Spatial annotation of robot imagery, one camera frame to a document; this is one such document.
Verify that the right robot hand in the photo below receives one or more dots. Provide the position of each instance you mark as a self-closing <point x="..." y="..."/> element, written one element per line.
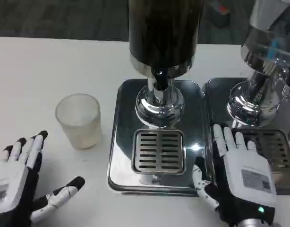
<point x="241" y="165"/>

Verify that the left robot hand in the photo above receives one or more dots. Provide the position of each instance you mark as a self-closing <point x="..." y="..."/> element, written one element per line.
<point x="15" y="179"/>

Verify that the clear ribbed glass cup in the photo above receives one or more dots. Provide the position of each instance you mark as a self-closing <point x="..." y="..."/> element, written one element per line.
<point x="79" y="123"/>

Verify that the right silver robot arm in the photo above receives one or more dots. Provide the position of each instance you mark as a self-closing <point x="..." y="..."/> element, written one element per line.
<point x="253" y="223"/>

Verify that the steel drip grid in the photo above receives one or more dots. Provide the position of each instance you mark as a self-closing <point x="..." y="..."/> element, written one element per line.
<point x="277" y="151"/>
<point x="156" y="151"/>

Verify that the clear drink dispenser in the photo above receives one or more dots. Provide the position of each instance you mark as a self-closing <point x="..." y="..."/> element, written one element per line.
<point x="258" y="101"/>

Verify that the steel drip tray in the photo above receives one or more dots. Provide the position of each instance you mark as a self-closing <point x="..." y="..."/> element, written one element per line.
<point x="121" y="142"/>
<point x="218" y="94"/>

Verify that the black dispenser tap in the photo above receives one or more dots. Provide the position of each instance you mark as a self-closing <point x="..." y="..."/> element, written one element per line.
<point x="161" y="80"/>

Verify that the grey box with orange patch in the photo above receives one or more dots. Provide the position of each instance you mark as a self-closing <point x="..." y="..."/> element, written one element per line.
<point x="220" y="16"/>

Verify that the dark drink dispenser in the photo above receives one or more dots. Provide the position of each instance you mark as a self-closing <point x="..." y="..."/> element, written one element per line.
<point x="164" y="35"/>

